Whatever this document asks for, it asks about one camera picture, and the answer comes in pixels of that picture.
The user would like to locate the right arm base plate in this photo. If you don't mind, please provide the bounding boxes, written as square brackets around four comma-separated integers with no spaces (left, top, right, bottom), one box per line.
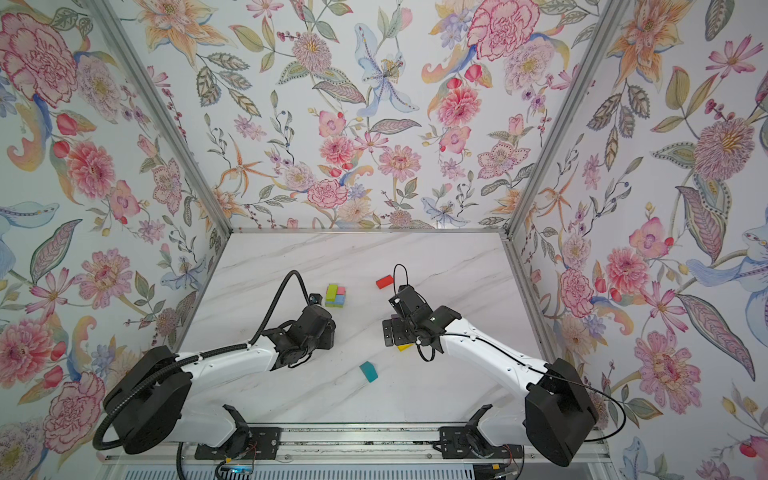
[433,426,524,461]

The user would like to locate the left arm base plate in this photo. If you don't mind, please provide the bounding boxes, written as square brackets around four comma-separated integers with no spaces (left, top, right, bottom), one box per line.
[194,427,283,461]

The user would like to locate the red wood block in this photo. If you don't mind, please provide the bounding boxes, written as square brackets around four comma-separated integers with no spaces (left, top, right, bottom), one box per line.
[376,275,394,290]

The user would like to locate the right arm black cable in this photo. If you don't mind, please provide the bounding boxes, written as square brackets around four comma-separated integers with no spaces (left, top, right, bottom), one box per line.
[392,263,628,444]

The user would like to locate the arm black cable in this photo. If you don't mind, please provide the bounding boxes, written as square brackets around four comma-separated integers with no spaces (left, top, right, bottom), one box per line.
[392,263,628,444]
[91,269,313,452]

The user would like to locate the teal wood block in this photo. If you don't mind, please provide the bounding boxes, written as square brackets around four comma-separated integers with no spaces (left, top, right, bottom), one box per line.
[359,361,378,383]

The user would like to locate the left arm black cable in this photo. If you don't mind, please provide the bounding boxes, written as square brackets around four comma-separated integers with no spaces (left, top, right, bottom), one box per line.
[91,269,313,452]

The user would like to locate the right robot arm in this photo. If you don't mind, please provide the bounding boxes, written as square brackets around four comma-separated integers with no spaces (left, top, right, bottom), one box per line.
[382,285,599,467]

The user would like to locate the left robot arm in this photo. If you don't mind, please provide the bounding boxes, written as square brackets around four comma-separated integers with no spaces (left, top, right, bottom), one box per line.
[92,304,336,458]

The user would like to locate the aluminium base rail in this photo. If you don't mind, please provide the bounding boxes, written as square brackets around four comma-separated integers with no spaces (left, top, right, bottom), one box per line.
[95,422,613,466]

